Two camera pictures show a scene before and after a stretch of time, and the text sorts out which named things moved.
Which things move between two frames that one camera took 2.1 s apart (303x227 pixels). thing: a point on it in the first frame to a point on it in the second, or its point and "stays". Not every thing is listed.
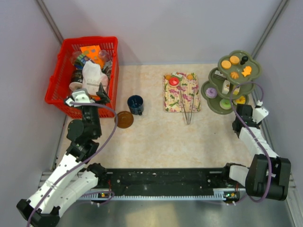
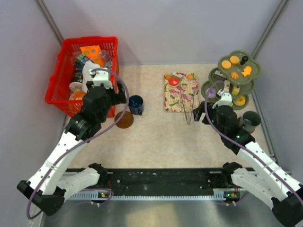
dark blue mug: (135, 103) stays
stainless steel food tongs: (188, 116) stays
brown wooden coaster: (125, 119) stays
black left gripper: (102, 94) to (118, 98)
